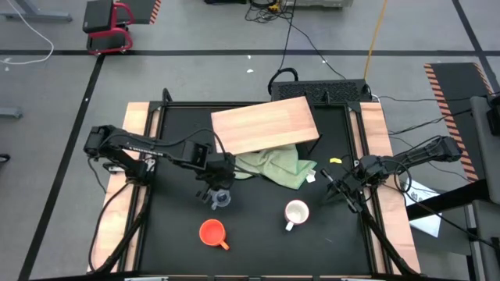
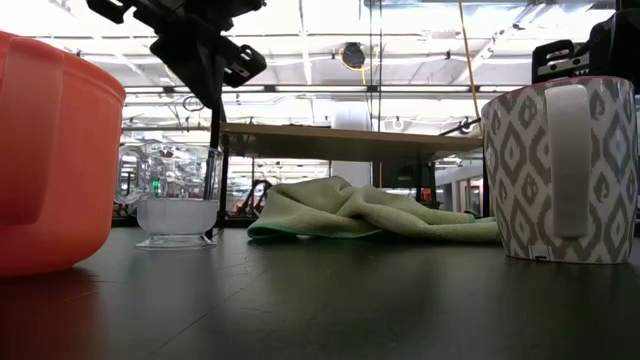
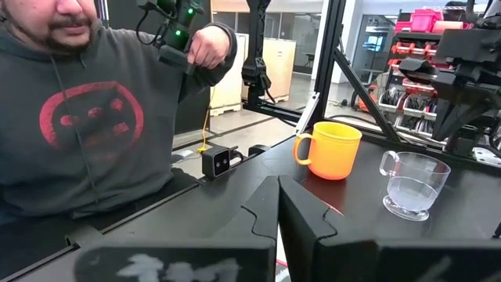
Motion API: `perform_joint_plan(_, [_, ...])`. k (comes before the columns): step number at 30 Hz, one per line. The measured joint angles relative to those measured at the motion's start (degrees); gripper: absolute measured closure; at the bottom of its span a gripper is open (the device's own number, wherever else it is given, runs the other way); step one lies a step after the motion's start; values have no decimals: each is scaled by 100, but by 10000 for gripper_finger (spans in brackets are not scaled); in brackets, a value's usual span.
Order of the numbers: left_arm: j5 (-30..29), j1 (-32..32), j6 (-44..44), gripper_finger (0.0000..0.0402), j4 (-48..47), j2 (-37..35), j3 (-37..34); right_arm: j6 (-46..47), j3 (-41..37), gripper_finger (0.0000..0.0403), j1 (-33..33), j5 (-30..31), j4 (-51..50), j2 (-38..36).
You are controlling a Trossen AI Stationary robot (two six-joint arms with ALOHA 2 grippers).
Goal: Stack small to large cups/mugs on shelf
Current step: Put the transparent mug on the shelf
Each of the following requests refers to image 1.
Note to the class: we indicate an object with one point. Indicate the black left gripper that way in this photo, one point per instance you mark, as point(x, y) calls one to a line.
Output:
point(220, 171)

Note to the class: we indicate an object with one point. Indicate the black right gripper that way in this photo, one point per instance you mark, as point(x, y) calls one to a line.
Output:
point(357, 177)

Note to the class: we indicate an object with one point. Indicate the small clear glass cup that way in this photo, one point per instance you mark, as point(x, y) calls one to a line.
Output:
point(221, 198)

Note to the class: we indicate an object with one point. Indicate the orange plastic mug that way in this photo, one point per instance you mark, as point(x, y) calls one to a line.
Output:
point(211, 232)

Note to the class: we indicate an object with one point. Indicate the patterned ceramic mug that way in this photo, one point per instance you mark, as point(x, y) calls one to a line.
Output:
point(297, 212)

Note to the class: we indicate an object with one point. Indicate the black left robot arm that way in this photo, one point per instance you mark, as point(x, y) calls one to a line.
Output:
point(156, 150)

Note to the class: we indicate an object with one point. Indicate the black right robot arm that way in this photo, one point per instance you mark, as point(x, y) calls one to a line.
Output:
point(422, 154)

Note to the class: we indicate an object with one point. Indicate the wooden shelf board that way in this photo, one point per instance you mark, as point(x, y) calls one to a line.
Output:
point(265, 125)

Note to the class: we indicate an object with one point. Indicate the white cloth tag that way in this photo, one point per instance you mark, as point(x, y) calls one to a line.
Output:
point(311, 177)

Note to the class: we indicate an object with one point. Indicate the small yellow object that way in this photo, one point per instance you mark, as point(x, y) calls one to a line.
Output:
point(335, 160)

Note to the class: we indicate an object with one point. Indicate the green cloth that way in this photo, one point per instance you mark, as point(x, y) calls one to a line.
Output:
point(281, 166)

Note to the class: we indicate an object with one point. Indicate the white paper sheet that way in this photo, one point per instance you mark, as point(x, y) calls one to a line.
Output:
point(423, 218)

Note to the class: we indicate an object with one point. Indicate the black perforated computer case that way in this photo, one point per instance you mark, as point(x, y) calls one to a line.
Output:
point(318, 90)

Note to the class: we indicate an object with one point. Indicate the black mat with orange stripes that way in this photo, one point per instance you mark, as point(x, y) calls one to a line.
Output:
point(455, 101)

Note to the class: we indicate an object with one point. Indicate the small black orange-striped plate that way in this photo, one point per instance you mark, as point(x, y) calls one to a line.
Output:
point(144, 9)

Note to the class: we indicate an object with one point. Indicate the grey desk foot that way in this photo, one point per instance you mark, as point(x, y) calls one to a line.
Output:
point(35, 15)

